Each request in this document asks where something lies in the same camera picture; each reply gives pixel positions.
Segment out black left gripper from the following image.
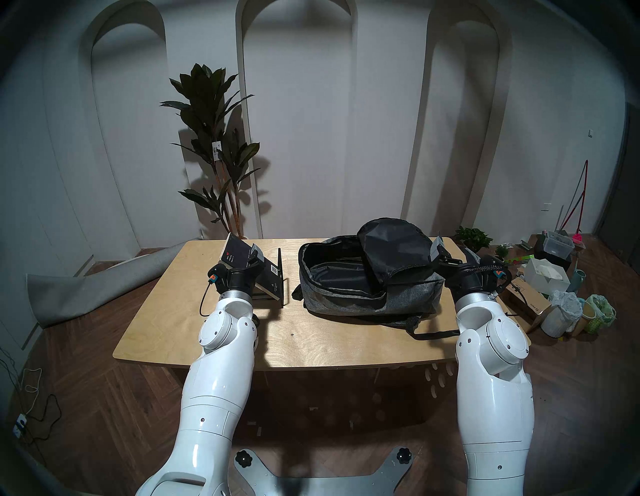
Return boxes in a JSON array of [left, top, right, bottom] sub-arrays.
[[210, 243, 266, 298]]

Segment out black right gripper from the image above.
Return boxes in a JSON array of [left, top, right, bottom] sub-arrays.
[[430, 236, 511, 301]]

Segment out black book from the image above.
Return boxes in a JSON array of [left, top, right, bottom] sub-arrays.
[[220, 232, 282, 302]]

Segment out grey backpack with black lining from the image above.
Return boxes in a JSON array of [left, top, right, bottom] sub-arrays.
[[291, 217, 461, 341]]

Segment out white bin with plastic bag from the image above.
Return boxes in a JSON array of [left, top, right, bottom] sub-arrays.
[[540, 290, 583, 339]]

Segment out small green plant white pot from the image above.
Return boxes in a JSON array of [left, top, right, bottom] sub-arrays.
[[454, 226, 493, 254]]

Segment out black storage box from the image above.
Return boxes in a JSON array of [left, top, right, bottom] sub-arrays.
[[535, 235, 574, 271]]

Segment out brown cardboard box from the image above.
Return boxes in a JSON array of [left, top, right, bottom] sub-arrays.
[[500, 276, 552, 334]]

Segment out white open box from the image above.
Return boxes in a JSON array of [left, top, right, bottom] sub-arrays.
[[523, 256, 571, 295]]

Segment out clear plastic storage bin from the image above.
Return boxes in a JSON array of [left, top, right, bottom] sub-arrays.
[[541, 230, 576, 260]]

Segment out beige paper cup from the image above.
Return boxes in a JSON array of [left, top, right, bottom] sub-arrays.
[[575, 301, 596, 337]]

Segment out tall dark leafy potted plant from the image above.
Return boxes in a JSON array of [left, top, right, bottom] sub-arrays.
[[160, 63, 262, 240]]

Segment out dark door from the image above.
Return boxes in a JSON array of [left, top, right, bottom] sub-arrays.
[[597, 102, 640, 273]]

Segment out rolled grey carpet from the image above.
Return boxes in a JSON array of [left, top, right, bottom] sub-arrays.
[[26, 239, 201, 329]]

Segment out black wire book stand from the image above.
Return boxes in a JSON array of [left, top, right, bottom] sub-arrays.
[[252, 247, 292, 307]]

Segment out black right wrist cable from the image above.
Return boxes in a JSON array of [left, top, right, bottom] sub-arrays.
[[467, 264, 517, 317]]

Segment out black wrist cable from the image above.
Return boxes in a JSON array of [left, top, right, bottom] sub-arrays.
[[467, 264, 517, 317], [199, 281, 217, 319]]

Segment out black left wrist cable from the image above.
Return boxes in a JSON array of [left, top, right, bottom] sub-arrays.
[[199, 281, 217, 319]]

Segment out red handled broom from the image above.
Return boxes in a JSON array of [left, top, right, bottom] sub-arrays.
[[559, 160, 589, 237]]

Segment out grey metal robot base plate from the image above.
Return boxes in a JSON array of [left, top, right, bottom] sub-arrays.
[[234, 446, 415, 496]]

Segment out floor cables with power strip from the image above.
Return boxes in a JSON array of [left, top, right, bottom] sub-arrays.
[[0, 345, 63, 447]]

